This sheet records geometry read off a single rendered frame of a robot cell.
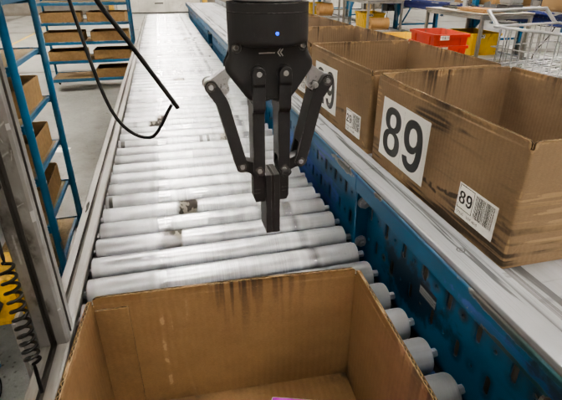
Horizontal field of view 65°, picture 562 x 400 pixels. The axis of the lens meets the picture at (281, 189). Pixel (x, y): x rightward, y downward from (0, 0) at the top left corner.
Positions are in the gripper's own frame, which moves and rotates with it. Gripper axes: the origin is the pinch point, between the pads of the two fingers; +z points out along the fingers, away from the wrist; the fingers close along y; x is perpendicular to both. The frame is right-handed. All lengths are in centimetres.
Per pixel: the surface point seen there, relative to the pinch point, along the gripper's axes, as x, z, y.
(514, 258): 4.5, 10.0, -30.5
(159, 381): 3.4, 20.4, 14.3
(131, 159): -81, 25, 22
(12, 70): -121, 6, 58
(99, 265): -29.1, 24.9, 25.0
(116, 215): -48, 25, 24
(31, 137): -121, 29, 58
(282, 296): 4.1, 10.4, -0.3
